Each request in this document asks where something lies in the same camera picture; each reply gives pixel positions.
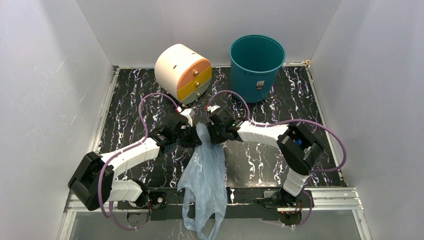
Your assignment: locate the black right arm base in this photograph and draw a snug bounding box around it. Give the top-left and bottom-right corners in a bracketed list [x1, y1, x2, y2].
[252, 188, 315, 228]

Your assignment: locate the round pastel drawer cabinet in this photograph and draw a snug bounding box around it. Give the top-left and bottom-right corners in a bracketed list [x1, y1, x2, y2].
[154, 43, 212, 105]

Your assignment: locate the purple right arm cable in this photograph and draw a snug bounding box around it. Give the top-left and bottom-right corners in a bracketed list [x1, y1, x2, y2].
[205, 90, 348, 228]

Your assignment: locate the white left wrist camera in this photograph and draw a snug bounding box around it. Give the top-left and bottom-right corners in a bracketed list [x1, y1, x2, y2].
[180, 108, 195, 127]

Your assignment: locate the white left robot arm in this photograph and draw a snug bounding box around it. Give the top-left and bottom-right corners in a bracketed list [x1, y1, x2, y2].
[67, 108, 202, 211]

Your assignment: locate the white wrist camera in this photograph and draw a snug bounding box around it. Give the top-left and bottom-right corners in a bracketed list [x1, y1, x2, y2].
[180, 108, 195, 127]
[206, 105, 220, 114]

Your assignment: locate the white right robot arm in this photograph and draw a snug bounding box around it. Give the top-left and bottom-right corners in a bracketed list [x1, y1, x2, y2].
[206, 105, 324, 207]

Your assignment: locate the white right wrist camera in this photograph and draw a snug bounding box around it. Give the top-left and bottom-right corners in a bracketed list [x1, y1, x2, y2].
[206, 105, 220, 114]

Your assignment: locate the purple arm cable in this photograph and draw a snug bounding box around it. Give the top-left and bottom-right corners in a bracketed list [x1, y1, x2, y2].
[98, 92, 183, 231]
[205, 90, 348, 228]

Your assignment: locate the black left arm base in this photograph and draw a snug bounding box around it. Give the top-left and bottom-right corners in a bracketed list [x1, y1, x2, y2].
[117, 188, 167, 227]

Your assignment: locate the blue stapler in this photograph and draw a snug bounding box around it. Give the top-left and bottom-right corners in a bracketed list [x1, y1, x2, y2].
[293, 138, 304, 147]

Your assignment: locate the aluminium frame rail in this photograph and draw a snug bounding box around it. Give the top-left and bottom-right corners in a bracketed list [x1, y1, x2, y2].
[59, 183, 371, 240]

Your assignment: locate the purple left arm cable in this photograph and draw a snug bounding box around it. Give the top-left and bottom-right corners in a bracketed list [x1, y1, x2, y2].
[98, 92, 183, 231]

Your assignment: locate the translucent blue plastic bag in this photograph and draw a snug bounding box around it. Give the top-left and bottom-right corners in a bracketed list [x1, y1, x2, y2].
[177, 123, 228, 240]

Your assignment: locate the teal plastic trash bin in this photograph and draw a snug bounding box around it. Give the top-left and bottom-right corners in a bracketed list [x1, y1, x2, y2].
[229, 34, 286, 104]

